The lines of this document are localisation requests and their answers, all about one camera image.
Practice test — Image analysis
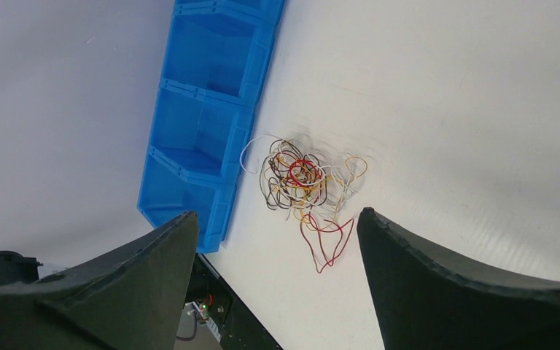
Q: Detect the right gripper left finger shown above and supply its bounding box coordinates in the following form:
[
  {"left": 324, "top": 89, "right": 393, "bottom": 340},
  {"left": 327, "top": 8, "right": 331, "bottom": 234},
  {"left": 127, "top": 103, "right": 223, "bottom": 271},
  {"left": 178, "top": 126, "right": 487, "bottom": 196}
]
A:
[{"left": 0, "top": 211, "right": 199, "bottom": 349}]

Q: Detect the bundle of thin wires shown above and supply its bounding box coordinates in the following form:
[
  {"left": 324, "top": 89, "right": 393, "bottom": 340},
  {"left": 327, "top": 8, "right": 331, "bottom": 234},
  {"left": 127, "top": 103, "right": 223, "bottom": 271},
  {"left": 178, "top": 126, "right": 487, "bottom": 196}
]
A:
[{"left": 258, "top": 137, "right": 369, "bottom": 232}]

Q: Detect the white thin wire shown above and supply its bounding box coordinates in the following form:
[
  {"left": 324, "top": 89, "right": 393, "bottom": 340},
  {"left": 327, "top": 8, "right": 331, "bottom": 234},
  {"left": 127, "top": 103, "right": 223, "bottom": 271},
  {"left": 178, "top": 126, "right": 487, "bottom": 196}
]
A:
[{"left": 239, "top": 135, "right": 281, "bottom": 175}]

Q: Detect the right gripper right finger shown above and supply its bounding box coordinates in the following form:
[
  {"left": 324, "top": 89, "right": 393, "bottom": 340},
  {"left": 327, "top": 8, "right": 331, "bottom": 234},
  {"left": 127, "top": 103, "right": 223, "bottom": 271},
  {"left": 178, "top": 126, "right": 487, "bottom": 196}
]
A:
[{"left": 357, "top": 207, "right": 560, "bottom": 349}]

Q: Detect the blue plastic bin row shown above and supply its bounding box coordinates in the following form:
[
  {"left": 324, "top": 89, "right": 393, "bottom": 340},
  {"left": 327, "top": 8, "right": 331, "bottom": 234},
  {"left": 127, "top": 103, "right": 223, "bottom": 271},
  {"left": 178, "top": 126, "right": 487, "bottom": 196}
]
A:
[{"left": 138, "top": 1, "right": 284, "bottom": 254}]

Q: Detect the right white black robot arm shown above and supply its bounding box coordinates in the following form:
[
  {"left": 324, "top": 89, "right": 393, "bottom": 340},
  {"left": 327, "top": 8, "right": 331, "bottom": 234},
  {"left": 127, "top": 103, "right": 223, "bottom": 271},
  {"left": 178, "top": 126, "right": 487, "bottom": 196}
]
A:
[{"left": 0, "top": 208, "right": 560, "bottom": 349}]

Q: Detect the bright red thin wire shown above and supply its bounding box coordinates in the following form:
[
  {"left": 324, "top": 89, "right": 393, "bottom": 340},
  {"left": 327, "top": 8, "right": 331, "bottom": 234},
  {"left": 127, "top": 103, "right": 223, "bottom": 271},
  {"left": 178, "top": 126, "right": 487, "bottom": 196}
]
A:
[{"left": 299, "top": 212, "right": 356, "bottom": 275}]

